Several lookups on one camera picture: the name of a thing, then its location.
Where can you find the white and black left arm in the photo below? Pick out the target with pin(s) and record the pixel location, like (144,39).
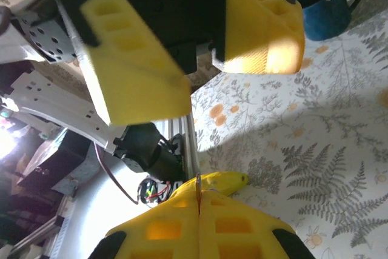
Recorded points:
(60,101)

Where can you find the black connector block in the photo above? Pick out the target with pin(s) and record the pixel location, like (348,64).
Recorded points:
(160,190)

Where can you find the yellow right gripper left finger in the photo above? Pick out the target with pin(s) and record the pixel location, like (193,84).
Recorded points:
(163,225)

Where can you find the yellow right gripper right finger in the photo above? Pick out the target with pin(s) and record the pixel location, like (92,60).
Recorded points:
(242,234)

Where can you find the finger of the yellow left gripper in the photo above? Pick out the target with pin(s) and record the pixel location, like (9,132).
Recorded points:
(130,74)
(260,34)

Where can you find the yellow banana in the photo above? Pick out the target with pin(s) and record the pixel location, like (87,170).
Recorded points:
(227,181)

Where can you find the floral tablecloth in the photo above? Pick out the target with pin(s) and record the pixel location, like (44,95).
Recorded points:
(303,119)

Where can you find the long aluminium frame rail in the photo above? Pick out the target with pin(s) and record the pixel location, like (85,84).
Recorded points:
(188,150)

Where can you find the blue enamel mug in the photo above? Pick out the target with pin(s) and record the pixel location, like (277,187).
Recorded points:
(324,19)

